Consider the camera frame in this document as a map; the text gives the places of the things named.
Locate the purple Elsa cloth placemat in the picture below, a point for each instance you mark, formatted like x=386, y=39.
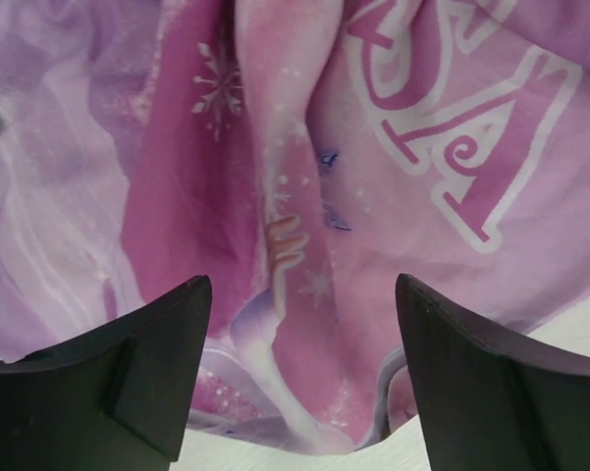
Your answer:
x=302, y=155

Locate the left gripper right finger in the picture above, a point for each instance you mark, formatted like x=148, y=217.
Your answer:
x=490, y=398

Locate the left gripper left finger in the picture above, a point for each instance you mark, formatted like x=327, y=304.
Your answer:
x=114, y=398

